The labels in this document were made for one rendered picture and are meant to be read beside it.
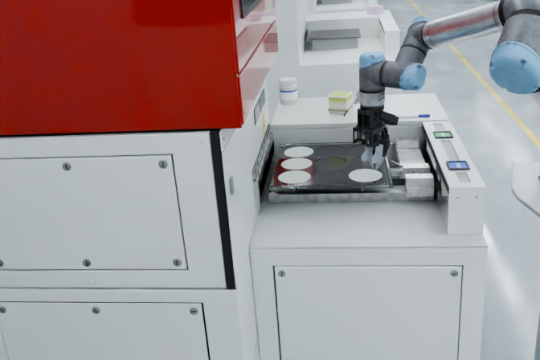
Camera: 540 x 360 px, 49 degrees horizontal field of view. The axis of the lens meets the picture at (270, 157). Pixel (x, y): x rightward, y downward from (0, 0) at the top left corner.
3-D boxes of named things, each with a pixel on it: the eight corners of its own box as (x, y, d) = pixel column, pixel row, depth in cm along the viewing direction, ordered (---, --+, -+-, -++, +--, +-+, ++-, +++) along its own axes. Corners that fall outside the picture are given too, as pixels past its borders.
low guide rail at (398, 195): (268, 203, 186) (268, 194, 185) (269, 200, 188) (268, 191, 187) (433, 201, 180) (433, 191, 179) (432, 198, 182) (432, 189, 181)
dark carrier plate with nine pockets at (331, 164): (272, 187, 180) (272, 185, 179) (281, 147, 211) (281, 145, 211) (388, 185, 175) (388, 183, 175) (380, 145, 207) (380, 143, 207)
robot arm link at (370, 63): (378, 57, 166) (352, 55, 171) (378, 95, 170) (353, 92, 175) (393, 51, 171) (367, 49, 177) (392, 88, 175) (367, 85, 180)
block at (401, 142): (396, 148, 206) (396, 140, 205) (395, 145, 210) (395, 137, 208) (419, 148, 205) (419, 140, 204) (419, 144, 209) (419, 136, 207)
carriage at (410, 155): (406, 197, 177) (406, 188, 176) (395, 153, 211) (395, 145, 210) (433, 196, 176) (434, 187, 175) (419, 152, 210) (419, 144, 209)
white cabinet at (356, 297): (269, 472, 191) (248, 249, 162) (292, 296, 280) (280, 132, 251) (476, 481, 183) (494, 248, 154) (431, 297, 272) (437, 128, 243)
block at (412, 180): (406, 186, 177) (406, 177, 175) (404, 182, 180) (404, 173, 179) (433, 186, 176) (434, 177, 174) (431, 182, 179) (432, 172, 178)
